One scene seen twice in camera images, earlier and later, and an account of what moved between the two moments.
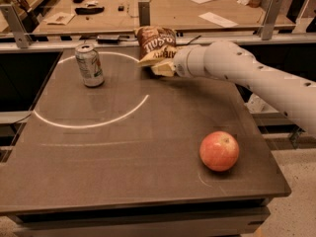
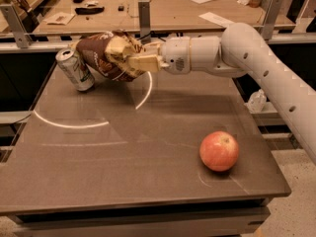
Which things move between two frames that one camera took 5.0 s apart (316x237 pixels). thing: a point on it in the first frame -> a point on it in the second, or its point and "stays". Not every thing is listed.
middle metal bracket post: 144,13 stays
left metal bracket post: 21,38 stays
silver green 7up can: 90,65 -> 72,63
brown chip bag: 155,43 -> 109,51
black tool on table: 89,11 stays
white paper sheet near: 218,20 stays
